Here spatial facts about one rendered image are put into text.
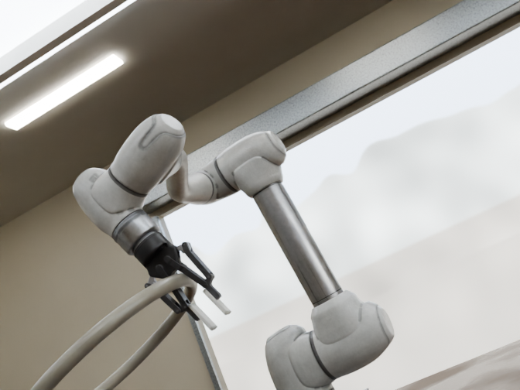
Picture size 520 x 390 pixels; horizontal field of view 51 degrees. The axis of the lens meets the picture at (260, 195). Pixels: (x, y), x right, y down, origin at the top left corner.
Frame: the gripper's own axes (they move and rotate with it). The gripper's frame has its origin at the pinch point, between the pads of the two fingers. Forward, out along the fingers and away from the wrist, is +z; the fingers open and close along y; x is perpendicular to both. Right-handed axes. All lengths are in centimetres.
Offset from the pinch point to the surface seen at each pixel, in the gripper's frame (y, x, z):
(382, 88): -161, -458, -97
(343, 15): -190, -440, -177
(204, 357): 175, -459, -43
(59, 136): 101, -385, -300
